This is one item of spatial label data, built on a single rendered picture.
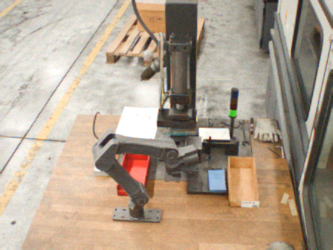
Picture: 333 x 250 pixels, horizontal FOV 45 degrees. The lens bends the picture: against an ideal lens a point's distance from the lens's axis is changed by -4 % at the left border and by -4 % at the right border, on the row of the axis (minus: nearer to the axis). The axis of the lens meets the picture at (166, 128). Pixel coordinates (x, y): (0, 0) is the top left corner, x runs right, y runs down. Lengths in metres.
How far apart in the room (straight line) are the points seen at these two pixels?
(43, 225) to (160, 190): 0.53
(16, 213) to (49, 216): 1.37
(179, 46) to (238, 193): 0.69
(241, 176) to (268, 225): 0.30
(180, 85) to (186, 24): 0.26
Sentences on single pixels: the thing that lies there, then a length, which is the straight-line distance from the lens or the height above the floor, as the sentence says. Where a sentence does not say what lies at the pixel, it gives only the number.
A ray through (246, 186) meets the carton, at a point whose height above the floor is 0.90.
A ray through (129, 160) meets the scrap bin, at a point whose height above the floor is 0.91.
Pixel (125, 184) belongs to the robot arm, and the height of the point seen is 1.11.
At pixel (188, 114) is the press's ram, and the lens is 1.82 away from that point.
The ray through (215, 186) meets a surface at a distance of 1.86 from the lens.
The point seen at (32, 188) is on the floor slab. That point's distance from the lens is 3.34.
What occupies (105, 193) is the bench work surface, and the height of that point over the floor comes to 0.90.
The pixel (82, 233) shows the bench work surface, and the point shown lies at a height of 0.90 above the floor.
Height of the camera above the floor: 2.21
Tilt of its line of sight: 36 degrees down
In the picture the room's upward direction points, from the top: 1 degrees counter-clockwise
